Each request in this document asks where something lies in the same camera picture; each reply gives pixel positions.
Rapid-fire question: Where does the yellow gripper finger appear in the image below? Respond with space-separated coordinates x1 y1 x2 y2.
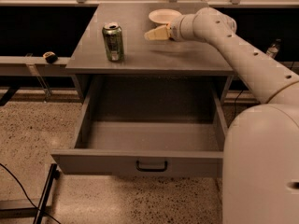
144 25 171 41

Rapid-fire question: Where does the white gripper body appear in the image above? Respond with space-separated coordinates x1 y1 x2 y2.
170 14 196 42

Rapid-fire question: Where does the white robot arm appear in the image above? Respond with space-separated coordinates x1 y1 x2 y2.
144 7 299 224

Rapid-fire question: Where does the grey open top drawer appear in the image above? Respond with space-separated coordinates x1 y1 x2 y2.
51 76 227 177

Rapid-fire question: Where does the white bowl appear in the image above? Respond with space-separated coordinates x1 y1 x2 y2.
149 9 181 24

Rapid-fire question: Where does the grey cabinet desk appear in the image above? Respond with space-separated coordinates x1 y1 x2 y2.
67 2 233 106

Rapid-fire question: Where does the green soda can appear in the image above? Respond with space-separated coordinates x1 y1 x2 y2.
102 22 124 62

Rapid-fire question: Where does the clear plastic bottle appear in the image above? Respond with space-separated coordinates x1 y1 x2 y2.
266 38 281 59

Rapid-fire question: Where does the small black yellow object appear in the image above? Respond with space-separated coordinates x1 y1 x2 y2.
43 51 58 63

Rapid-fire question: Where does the black metal floor stand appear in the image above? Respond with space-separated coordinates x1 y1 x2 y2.
0 163 61 224

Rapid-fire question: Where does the black floor cable right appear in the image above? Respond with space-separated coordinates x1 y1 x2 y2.
233 89 246 119

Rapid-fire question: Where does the black floor cable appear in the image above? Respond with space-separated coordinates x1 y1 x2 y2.
233 89 246 119
0 161 63 224

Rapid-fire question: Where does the black drawer handle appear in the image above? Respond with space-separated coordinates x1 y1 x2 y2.
135 161 168 173

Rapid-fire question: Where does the grey metal rail shelf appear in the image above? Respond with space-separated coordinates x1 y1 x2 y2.
0 56 69 77

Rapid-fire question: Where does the black floor cable left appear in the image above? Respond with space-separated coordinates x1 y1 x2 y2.
0 161 63 224

